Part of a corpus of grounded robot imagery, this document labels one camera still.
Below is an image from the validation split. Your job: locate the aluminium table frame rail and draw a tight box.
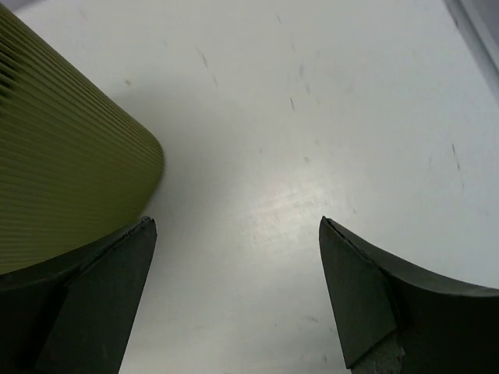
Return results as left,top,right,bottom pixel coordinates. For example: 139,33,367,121
444,0,498,101

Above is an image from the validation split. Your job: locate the green mesh waste bin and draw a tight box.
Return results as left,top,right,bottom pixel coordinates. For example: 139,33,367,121
1,9,165,274

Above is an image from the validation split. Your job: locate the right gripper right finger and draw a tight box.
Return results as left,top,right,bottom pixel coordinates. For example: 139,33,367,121
319,218,498,373

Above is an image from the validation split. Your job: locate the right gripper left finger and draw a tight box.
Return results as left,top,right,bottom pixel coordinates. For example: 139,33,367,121
1,217,157,373

